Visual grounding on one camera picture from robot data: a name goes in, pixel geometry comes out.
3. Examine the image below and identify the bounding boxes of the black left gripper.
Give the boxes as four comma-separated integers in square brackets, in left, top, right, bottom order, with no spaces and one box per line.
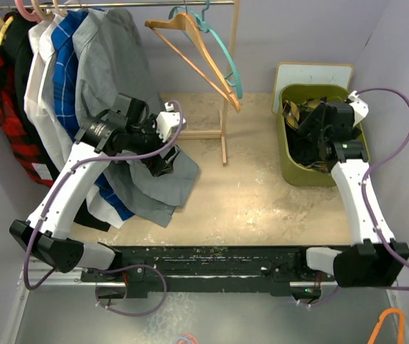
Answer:
[126,114,179,176]

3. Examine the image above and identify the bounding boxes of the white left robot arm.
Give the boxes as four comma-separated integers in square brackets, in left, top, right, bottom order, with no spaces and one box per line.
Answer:
[9,94,185,281]

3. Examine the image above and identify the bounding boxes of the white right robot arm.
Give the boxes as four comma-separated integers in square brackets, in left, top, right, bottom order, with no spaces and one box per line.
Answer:
[293,100,409,287]

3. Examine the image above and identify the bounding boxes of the yellow plaid shirt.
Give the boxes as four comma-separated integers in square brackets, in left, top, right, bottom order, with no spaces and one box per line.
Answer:
[282,97,327,130]

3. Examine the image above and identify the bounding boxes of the grey hanging shirt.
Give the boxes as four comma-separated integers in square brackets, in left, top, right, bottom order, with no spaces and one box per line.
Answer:
[72,9,199,227]

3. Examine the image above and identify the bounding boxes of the white hanging shirt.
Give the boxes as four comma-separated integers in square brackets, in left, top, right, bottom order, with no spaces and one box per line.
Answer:
[23,14,125,229]

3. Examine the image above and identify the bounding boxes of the wooden hanger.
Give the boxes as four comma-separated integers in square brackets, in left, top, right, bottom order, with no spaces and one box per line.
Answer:
[144,12,242,113]

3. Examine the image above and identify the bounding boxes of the teal plastic hanger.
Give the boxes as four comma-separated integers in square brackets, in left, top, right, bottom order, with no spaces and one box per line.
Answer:
[168,0,243,100]

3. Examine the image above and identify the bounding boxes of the blue checked hanging shirt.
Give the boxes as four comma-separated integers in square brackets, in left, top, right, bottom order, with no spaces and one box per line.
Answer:
[51,11,133,226]

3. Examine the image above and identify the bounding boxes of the light wooden hanger hook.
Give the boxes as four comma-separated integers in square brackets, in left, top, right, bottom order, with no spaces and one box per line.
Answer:
[52,0,67,17]

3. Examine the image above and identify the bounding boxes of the beige wooden hanger hook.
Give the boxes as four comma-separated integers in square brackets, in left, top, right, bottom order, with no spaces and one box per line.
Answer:
[31,0,55,21]

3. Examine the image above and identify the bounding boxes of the red black plaid shirt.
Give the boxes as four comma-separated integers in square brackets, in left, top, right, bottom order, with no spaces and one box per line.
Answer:
[0,47,53,187]

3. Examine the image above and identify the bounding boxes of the pink hanger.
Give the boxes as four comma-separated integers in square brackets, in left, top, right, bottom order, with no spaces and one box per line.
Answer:
[14,0,42,23]

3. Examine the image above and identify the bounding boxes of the yellow hanger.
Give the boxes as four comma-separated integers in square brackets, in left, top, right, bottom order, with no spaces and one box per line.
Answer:
[0,16,14,46]

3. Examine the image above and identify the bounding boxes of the orange plastic hanger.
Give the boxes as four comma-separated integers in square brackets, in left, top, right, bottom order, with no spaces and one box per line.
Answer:
[367,307,405,344]

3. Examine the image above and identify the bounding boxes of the olive green plastic bin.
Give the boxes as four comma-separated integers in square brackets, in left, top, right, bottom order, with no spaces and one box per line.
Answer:
[276,84,370,187]

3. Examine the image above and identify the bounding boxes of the white board behind bin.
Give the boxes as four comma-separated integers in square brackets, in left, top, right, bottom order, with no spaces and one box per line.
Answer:
[272,62,354,114]

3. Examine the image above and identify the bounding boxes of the black hanging garment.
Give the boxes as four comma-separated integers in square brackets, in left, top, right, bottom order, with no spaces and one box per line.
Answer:
[1,12,112,232]

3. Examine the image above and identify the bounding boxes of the wooden clothes rack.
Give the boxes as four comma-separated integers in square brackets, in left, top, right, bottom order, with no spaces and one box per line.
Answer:
[0,1,241,166]

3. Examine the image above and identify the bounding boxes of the red blue hangers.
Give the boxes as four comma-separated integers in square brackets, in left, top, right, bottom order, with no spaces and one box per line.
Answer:
[173,333,199,344]

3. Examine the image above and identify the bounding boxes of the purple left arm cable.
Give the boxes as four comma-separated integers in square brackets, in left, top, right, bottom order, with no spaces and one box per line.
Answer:
[23,99,184,291]

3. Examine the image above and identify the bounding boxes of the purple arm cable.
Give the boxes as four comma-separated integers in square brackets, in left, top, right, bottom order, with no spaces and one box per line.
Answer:
[354,87,409,284]
[23,99,184,291]

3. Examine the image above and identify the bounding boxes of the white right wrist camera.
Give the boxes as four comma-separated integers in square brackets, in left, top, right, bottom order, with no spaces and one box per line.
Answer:
[345,90,369,126]

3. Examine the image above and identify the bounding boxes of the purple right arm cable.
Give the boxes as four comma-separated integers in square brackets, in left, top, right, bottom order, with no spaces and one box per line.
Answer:
[354,87,409,284]

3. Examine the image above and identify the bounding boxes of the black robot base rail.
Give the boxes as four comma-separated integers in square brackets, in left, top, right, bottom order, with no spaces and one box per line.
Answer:
[81,246,334,299]

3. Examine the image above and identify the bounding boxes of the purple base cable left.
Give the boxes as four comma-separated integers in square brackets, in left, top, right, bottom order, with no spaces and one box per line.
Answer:
[95,264,168,317]

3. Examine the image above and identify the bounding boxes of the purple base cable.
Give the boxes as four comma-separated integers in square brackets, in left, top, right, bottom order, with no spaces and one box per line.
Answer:
[296,285,342,310]
[95,264,168,317]

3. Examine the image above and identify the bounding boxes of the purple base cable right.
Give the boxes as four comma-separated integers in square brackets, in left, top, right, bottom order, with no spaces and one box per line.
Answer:
[296,285,342,310]

